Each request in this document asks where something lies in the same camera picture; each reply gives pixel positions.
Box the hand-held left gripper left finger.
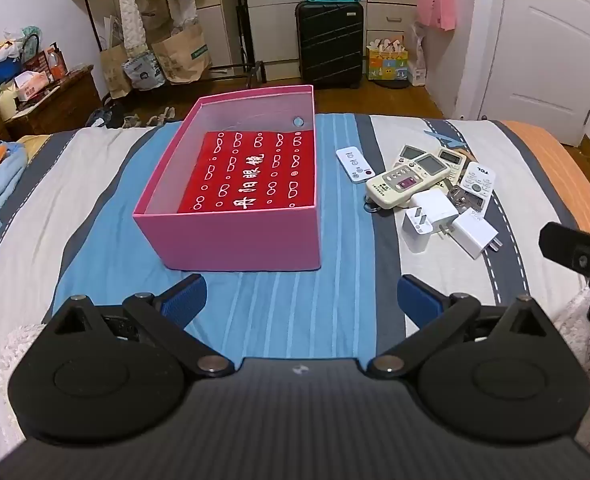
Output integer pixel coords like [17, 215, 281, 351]
[42, 274, 236, 377]

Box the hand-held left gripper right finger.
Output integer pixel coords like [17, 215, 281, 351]
[367, 274, 562, 378]

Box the white rounded remote control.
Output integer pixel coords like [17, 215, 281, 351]
[457, 161, 497, 207]

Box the large beige remote control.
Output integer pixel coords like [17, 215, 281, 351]
[366, 154, 448, 210]

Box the pink cardboard box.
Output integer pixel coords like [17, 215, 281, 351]
[132, 85, 322, 272]

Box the white fluffy cloth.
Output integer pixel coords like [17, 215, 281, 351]
[550, 287, 590, 413]
[0, 324, 48, 396]

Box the white charger plug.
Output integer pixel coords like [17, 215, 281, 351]
[437, 210, 504, 261]
[401, 191, 460, 254]

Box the narrow beige remote control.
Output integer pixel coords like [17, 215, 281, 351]
[435, 147, 470, 186]

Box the red printed cloth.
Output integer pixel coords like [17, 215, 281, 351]
[177, 131, 316, 213]

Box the grey remote control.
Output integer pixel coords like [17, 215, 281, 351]
[392, 144, 433, 171]

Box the small white remote control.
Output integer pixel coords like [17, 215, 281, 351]
[336, 146, 376, 184]

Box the pair of light shoes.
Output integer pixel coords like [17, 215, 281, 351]
[146, 106, 179, 127]

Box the white door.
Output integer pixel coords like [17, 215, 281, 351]
[454, 0, 590, 148]

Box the dark bag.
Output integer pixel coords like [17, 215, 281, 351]
[86, 104, 126, 129]

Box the blue duck blanket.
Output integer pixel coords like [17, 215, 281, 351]
[0, 140, 30, 252]

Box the grey patterned bag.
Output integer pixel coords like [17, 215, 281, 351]
[123, 52, 166, 92]

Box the wooden nightstand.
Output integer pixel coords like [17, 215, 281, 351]
[4, 64, 100, 137]

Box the white plastic bag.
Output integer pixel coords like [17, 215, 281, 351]
[408, 24, 428, 86]

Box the small brown paper bag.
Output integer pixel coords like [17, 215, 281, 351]
[98, 42, 134, 100]

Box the colourful gift bag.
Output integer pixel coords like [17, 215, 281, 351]
[367, 35, 410, 81]

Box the large brown paper bag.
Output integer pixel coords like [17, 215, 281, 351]
[151, 24, 214, 85]

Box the tissue box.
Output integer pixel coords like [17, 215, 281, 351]
[13, 70, 52, 102]

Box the black suitcase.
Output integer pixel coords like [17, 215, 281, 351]
[295, 0, 364, 90]

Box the black clothes rack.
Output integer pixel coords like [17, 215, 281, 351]
[210, 0, 270, 85]

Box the red shopping bag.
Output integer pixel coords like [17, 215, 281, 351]
[24, 44, 68, 82]

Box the pink paper bag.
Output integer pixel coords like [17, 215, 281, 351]
[416, 0, 457, 32]

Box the cream knitted scarf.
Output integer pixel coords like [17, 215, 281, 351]
[115, 0, 152, 57]

